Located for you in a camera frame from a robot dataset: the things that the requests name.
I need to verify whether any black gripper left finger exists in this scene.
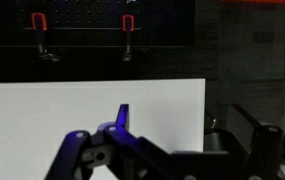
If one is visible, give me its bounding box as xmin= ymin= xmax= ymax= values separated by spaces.
xmin=43 ymin=103 xmax=183 ymax=180

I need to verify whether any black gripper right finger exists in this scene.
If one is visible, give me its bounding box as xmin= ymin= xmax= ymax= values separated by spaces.
xmin=226 ymin=103 xmax=285 ymax=180

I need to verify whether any orange black bar clamp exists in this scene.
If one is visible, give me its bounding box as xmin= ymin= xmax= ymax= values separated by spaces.
xmin=30 ymin=11 xmax=62 ymax=64
xmin=121 ymin=13 xmax=136 ymax=63

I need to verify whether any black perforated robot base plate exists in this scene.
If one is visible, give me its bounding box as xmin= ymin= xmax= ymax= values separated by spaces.
xmin=0 ymin=0 xmax=198 ymax=83

